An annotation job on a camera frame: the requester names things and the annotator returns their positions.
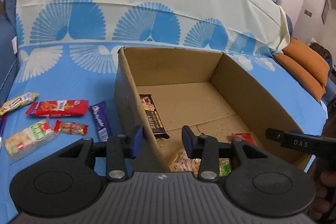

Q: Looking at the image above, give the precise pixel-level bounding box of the red peanut snack packet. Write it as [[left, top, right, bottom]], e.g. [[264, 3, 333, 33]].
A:
[[25, 100, 88, 117]]

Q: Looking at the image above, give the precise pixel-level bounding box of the blue fan-patterned cloth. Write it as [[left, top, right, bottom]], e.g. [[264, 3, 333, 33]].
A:
[[1, 0, 325, 223]]

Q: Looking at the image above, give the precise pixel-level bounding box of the round puffed grain cake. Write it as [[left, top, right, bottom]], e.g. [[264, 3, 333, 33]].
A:
[[219, 158, 231, 177]]

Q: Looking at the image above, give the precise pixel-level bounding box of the orange cushion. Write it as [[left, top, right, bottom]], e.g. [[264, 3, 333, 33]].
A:
[[273, 53, 326, 102], [282, 38, 330, 87]]

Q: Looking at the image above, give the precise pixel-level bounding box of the dark chair with clothes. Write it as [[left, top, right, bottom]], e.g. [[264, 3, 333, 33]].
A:
[[310, 42, 333, 68]]

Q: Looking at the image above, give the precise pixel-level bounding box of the clear bag of biscuits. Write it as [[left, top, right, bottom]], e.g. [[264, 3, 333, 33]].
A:
[[169, 148, 201, 177]]

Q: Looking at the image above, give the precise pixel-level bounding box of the green label rice cracker pack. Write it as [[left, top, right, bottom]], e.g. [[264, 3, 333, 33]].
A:
[[1, 118, 57, 161]]

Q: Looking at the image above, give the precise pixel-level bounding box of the wall switch plate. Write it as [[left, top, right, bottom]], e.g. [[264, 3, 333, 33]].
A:
[[304, 10, 313, 17]]

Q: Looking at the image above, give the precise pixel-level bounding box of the upper orange cushion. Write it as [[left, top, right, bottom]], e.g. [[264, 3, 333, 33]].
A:
[[282, 38, 330, 87]]

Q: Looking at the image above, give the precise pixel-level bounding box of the small framed picture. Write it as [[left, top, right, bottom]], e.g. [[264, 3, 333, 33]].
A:
[[321, 0, 330, 24]]

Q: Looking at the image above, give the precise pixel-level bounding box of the yellow chocolate bar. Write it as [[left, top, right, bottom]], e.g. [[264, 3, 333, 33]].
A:
[[0, 92, 39, 116]]

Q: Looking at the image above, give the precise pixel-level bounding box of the right hand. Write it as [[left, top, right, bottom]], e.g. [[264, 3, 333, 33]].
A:
[[309, 108, 335, 221]]

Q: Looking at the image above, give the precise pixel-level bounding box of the small red nut bar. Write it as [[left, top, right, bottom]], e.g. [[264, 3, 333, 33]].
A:
[[54, 120, 88, 136]]

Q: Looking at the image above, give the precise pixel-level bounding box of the lower orange cushion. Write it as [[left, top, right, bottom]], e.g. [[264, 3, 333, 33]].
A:
[[273, 53, 326, 102]]

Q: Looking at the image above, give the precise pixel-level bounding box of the purple chocolate bar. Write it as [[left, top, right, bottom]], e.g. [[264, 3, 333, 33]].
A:
[[89, 101, 112, 141]]

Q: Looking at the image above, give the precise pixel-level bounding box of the open cardboard box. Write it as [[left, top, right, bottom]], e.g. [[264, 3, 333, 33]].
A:
[[114, 47, 310, 172]]

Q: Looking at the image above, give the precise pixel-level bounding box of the red snack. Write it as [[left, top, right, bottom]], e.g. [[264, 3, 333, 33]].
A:
[[231, 132, 255, 145]]

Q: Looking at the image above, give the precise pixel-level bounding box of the black chocolate bar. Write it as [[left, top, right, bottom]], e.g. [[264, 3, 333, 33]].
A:
[[139, 94, 170, 139]]

